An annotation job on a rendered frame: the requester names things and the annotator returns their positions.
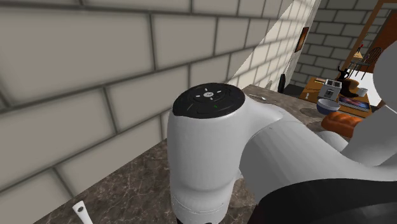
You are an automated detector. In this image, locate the black bottle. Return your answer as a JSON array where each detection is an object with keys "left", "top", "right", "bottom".
[{"left": 277, "top": 73, "right": 286, "bottom": 94}]

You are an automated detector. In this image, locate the orange wooden table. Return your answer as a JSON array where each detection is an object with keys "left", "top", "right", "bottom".
[{"left": 298, "top": 76, "right": 373, "bottom": 118}]

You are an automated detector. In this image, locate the blue bowl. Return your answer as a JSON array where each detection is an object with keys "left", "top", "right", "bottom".
[{"left": 316, "top": 98, "right": 341, "bottom": 116}]

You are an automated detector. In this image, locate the silver toaster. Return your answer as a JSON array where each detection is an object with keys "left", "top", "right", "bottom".
[{"left": 318, "top": 78, "right": 342, "bottom": 101}]

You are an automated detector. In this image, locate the orange bread loaf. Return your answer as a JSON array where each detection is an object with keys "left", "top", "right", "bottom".
[{"left": 320, "top": 111, "right": 364, "bottom": 139}]

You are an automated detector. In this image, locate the dark patterned book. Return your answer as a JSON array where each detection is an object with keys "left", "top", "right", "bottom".
[{"left": 338, "top": 95, "right": 372, "bottom": 113}]

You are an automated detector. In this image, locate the dark wooden chair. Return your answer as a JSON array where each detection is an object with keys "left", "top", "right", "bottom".
[{"left": 347, "top": 46, "right": 383, "bottom": 81}]

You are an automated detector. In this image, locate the brown wooden door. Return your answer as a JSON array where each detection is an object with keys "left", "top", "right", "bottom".
[{"left": 340, "top": 0, "right": 397, "bottom": 74}]

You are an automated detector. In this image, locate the dark framed wall picture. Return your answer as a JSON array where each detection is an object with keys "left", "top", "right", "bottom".
[{"left": 294, "top": 27, "right": 310, "bottom": 53}]

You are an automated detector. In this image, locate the white tool handle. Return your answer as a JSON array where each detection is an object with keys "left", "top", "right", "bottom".
[{"left": 72, "top": 200, "right": 94, "bottom": 224}]

